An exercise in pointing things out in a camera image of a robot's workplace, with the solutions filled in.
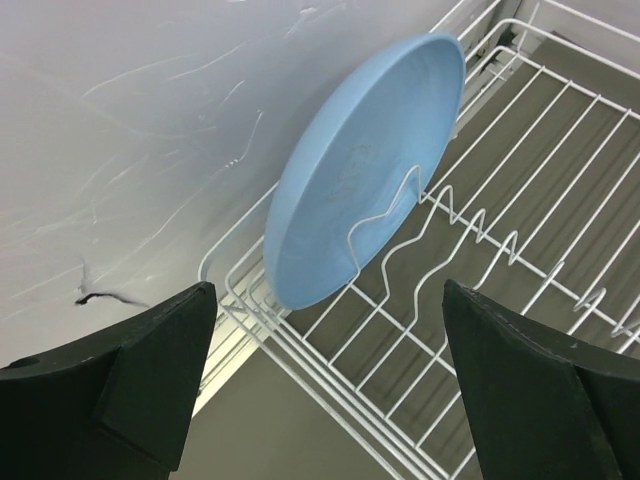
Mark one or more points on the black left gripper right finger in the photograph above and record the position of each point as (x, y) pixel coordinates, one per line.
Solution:
(540, 404)

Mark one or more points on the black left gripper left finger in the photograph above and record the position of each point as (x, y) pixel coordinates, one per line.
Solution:
(115, 404)

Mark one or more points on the blue plate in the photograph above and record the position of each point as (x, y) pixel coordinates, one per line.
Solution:
(359, 167)

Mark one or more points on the white wire dish rack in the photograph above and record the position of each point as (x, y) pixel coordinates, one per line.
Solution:
(536, 205)

